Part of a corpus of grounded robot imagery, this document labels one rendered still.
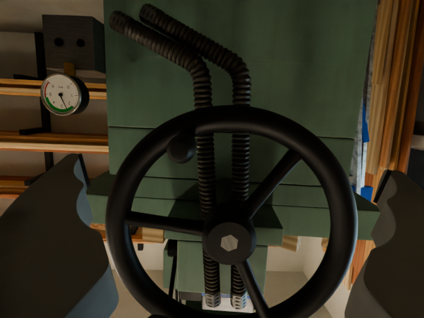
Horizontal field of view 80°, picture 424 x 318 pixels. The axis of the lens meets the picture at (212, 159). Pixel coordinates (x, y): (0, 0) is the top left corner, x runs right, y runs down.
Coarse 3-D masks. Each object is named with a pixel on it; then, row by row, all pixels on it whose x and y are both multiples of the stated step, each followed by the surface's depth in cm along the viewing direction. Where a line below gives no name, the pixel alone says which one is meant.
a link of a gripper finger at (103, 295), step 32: (64, 160) 10; (32, 192) 8; (64, 192) 8; (0, 224) 7; (32, 224) 7; (64, 224) 7; (0, 256) 6; (32, 256) 6; (64, 256) 6; (96, 256) 6; (0, 288) 6; (32, 288) 6; (64, 288) 6; (96, 288) 6
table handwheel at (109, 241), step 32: (160, 128) 27; (192, 128) 26; (224, 128) 26; (256, 128) 26; (288, 128) 26; (128, 160) 27; (288, 160) 27; (320, 160) 26; (128, 192) 28; (224, 192) 38; (256, 192) 28; (352, 192) 27; (128, 224) 29; (160, 224) 29; (192, 224) 29; (224, 224) 27; (352, 224) 28; (128, 256) 30; (224, 256) 28; (352, 256) 29; (128, 288) 30; (256, 288) 30; (320, 288) 29
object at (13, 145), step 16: (0, 80) 223; (16, 80) 223; (32, 80) 224; (32, 96) 262; (96, 96) 230; (48, 112) 275; (32, 128) 256; (48, 128) 276; (0, 144) 228; (16, 144) 228; (32, 144) 229; (48, 144) 230; (64, 144) 230; (80, 144) 233; (96, 144) 237; (48, 160) 282; (0, 176) 277; (16, 176) 280; (0, 192) 243; (16, 192) 245
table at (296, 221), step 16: (112, 176) 61; (96, 192) 49; (96, 208) 49; (144, 208) 48; (160, 208) 48; (176, 208) 44; (192, 208) 44; (272, 208) 46; (288, 208) 47; (304, 208) 47; (320, 208) 47; (368, 208) 48; (256, 224) 39; (272, 224) 39; (288, 224) 48; (304, 224) 48; (320, 224) 48; (368, 224) 47; (272, 240) 38
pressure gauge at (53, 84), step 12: (72, 72) 40; (48, 84) 38; (60, 84) 38; (72, 84) 38; (84, 84) 40; (48, 96) 39; (72, 96) 39; (84, 96) 39; (48, 108) 39; (60, 108) 39; (72, 108) 39; (84, 108) 41
